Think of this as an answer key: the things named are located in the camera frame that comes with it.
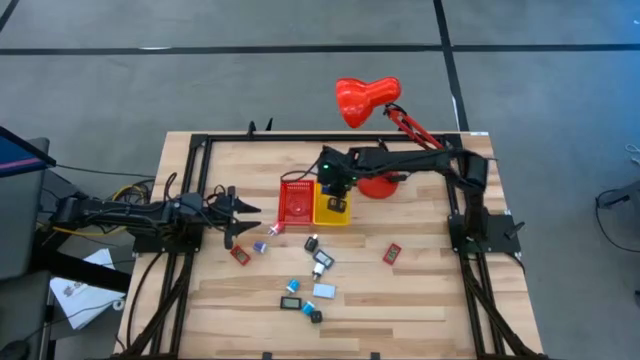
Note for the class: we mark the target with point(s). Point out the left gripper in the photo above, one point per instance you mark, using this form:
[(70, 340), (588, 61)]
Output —
[(220, 215)]

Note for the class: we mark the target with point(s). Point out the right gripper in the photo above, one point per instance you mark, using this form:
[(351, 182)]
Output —
[(335, 172)]

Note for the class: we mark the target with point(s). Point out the blue panel meter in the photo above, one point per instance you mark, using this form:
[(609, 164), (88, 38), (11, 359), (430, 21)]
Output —
[(325, 190), (324, 290)]

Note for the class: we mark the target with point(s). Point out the purple and white charger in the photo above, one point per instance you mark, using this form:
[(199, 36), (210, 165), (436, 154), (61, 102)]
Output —
[(259, 247)]

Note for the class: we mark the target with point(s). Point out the red panel meter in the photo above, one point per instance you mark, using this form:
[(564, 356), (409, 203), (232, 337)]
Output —
[(392, 253), (240, 255)]

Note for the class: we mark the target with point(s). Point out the black charger with prongs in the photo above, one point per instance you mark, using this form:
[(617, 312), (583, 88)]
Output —
[(311, 243)]

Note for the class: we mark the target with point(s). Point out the white black cube piece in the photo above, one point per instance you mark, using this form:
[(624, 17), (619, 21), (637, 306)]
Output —
[(323, 258)]

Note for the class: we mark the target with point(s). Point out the blue and white charger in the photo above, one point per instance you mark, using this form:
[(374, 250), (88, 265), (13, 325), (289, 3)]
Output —
[(307, 307), (293, 285)]

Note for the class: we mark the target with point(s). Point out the black panel meter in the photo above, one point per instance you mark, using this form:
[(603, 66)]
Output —
[(290, 302)]

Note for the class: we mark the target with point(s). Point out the black cube charger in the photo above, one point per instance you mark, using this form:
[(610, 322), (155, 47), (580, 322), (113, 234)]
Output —
[(316, 316)]

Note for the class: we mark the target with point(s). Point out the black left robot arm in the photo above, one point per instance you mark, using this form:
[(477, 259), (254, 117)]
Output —
[(125, 212)]

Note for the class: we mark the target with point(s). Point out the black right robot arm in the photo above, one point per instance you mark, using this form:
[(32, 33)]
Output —
[(425, 159)]

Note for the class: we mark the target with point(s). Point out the yellow plastic basket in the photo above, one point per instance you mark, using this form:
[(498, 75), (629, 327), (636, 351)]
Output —
[(322, 216)]

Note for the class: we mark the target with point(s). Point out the red plastic basket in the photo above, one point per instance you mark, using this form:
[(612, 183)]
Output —
[(295, 205)]

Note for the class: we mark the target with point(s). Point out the red desk lamp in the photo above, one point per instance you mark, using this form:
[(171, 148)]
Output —
[(367, 97)]

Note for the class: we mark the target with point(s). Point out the black table edge clamp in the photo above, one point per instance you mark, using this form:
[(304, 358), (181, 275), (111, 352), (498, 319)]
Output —
[(267, 356), (375, 356)]

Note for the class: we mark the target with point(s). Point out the black floor beam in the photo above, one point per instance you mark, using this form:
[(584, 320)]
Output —
[(85, 272)]

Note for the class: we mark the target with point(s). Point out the black clamp lever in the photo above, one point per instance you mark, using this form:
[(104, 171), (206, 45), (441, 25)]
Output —
[(515, 230)]

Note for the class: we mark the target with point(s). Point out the white paper sheets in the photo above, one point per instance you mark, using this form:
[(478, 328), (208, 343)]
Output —
[(82, 300)]

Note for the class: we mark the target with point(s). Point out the grey desk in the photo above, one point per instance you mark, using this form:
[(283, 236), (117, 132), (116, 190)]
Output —
[(25, 310), (20, 225)]

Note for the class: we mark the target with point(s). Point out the monitor with blue screen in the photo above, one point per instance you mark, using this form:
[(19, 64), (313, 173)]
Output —
[(20, 159)]

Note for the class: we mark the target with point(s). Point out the black computer mouse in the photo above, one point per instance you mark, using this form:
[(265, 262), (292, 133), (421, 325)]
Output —
[(12, 351)]

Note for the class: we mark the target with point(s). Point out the grey stand foot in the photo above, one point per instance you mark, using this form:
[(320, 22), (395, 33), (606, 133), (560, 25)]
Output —
[(631, 192)]

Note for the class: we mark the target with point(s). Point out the black aluminium rig frame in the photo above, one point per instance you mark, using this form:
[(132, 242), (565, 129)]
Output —
[(300, 137)]

